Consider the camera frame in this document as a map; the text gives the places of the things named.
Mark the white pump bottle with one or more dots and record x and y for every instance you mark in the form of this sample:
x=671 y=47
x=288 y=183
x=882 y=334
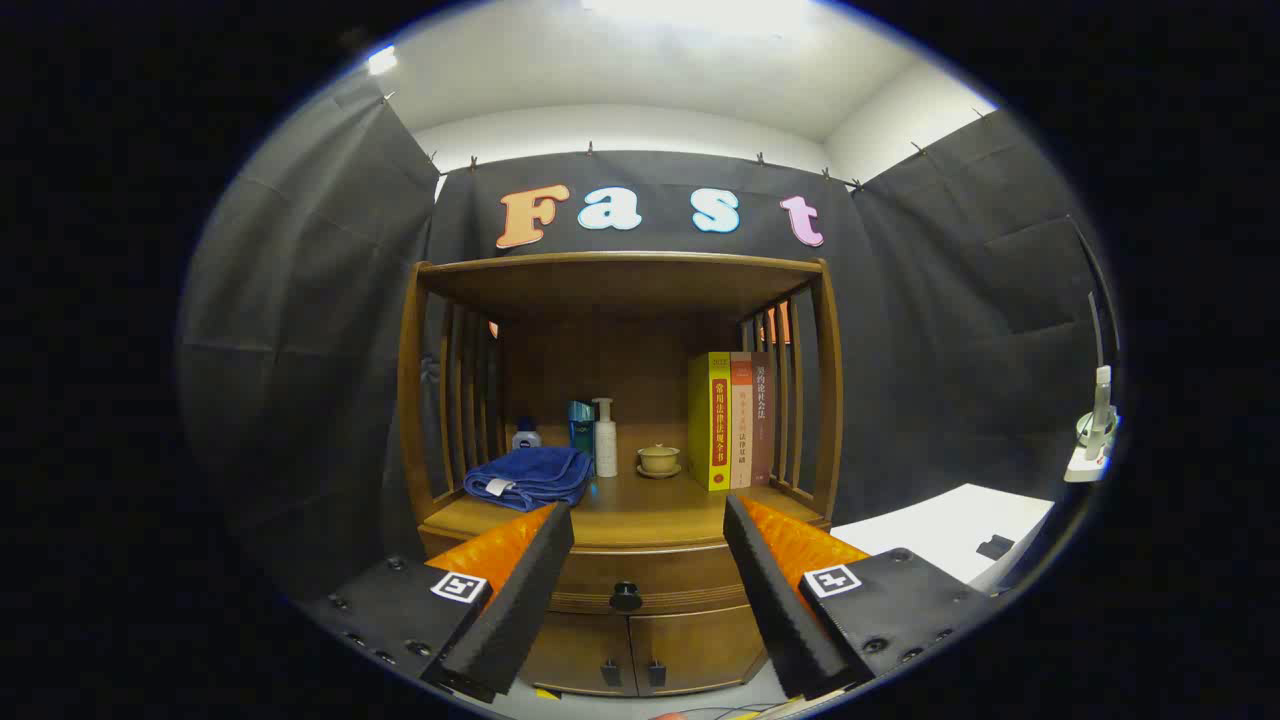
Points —
x=605 y=445

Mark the black round drawer knob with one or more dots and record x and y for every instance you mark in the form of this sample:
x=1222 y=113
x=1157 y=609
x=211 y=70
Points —
x=626 y=597

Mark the wooden countertop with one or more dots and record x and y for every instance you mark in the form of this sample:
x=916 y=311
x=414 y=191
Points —
x=650 y=505

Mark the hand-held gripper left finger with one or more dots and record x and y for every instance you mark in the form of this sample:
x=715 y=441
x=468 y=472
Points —
x=520 y=610

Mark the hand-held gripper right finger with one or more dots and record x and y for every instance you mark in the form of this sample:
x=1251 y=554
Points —
x=775 y=610

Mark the thick yellow book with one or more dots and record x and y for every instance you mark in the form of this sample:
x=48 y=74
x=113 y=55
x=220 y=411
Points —
x=710 y=420

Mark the brown wooden cabinet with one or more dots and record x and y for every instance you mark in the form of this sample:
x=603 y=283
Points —
x=620 y=290

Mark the orange and white book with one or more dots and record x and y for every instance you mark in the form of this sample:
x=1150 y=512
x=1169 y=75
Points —
x=741 y=420

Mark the beige lidded tea cup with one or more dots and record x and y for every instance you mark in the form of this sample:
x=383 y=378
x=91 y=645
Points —
x=659 y=460

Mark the brown book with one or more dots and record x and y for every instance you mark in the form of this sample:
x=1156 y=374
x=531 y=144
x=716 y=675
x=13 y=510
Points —
x=761 y=420

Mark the white drawer cabinet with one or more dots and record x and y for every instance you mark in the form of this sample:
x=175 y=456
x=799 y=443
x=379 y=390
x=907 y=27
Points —
x=930 y=525

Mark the teal blue cosmetic bottle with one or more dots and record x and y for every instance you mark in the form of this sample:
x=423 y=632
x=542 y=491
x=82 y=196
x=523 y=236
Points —
x=581 y=422

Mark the small blue capped lotion bottle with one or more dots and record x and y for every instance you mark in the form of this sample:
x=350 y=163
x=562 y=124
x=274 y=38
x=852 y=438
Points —
x=526 y=438

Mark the folded blue towel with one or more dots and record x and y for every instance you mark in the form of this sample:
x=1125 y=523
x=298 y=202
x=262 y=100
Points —
x=530 y=478

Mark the wooden cabinet door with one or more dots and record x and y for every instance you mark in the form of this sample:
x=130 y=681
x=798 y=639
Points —
x=700 y=645
x=575 y=650

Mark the brown wooden drawer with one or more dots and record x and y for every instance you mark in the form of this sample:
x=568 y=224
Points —
x=650 y=575

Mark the ceiling light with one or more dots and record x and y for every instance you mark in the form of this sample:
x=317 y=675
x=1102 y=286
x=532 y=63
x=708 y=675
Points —
x=381 y=60

